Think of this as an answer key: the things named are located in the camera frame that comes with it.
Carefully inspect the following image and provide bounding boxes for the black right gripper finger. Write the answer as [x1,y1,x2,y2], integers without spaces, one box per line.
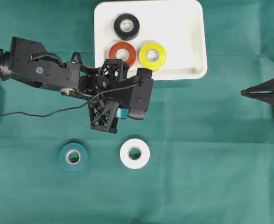
[240,78,274,95]
[241,93,274,105]

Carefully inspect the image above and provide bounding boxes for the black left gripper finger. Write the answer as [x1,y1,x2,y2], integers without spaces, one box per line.
[115,108,128,119]

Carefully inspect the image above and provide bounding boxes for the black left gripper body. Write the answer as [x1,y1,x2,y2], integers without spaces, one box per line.
[78,59,130,134]

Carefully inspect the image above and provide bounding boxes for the red tape roll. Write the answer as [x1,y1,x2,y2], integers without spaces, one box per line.
[108,42,136,67]

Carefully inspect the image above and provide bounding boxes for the yellow tape roll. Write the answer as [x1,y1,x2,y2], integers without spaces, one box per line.
[139,42,167,71]

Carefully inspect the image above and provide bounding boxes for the black tape roll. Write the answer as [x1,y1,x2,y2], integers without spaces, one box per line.
[113,14,140,41]

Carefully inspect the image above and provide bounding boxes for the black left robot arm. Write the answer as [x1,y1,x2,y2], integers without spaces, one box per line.
[0,37,130,133]

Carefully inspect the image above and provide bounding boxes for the white tape roll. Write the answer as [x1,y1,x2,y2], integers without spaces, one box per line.
[119,139,150,169]

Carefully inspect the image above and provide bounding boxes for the teal tape roll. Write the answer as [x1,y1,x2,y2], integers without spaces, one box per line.
[59,142,88,172]

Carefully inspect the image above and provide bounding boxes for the white rectangular plastic case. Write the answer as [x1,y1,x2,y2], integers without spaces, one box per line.
[94,0,208,81]

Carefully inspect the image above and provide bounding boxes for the green table cloth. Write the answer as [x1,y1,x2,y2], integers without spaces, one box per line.
[0,0,274,224]

